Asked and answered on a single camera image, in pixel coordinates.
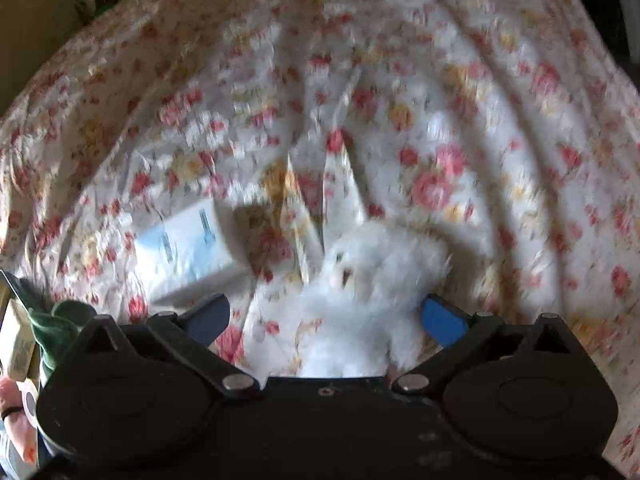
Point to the white tape roll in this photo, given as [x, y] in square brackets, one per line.
[29, 393]

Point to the floral bed sheet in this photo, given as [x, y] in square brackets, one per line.
[503, 126]

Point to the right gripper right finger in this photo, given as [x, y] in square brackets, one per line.
[464, 340]

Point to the white fluffy plush toy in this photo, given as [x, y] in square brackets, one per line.
[366, 297]

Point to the gold green metal tin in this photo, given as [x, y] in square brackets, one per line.
[18, 298]

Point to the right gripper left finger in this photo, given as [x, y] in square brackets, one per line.
[187, 336]

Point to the white tissue pack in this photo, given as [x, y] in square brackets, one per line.
[190, 255]

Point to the green white plush toy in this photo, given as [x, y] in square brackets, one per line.
[55, 332]

